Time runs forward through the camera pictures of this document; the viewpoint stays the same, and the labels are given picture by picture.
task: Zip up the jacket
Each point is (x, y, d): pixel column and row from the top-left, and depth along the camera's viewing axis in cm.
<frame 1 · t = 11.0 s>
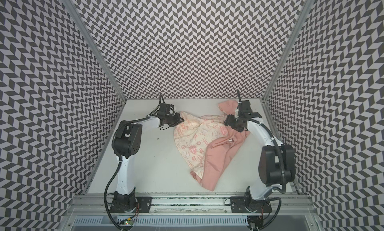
left hand: (183, 117, 102), fingers closed
right hand: (230, 123, 90), fingers open
pink Snoopy zip jacket: (207, 145, 93), point 3 cm above the table

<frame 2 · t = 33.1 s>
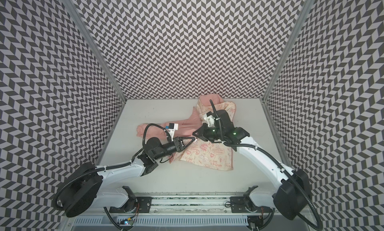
left hand: (194, 140, 70), fingers closed
right hand: (193, 132, 73), fingers closed
pink Snoopy zip jacket: (214, 155, 91), on the table

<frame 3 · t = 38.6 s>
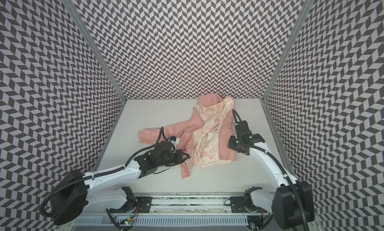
left hand: (189, 155, 78), fingers closed
right hand: (232, 143, 84), fingers closed
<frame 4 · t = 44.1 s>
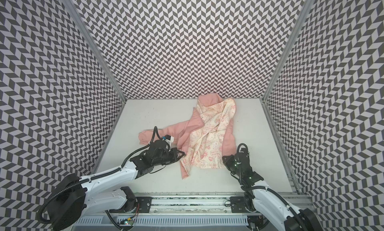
left hand: (185, 153, 79), fingers closed
right hand: (222, 156, 86), fingers closed
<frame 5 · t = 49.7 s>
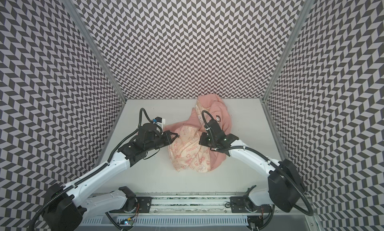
left hand: (178, 134, 76), fingers closed
right hand: (201, 137, 83), fingers closed
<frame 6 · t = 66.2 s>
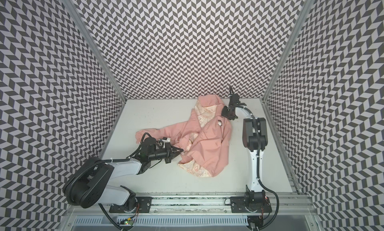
left hand: (182, 150, 80), fingers closed
right hand: (225, 112, 108), fingers open
pink Snoopy zip jacket: (203, 136, 95), point 4 cm above the table

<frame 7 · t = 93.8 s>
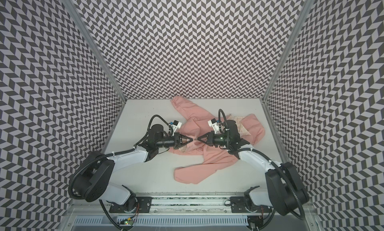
left hand: (190, 141, 76), fingers closed
right hand: (199, 139, 77), fingers closed
pink Snoopy zip jacket: (195, 124, 102), point 3 cm above the table

